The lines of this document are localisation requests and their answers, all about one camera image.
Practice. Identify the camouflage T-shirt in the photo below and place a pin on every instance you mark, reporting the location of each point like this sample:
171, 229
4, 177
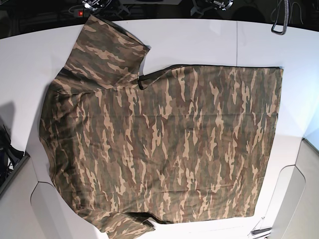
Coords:
187, 143

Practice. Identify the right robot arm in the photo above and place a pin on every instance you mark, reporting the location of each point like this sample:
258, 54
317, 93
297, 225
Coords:
94, 5

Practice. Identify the black power strip red switch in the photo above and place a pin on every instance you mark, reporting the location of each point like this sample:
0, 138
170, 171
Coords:
79, 11

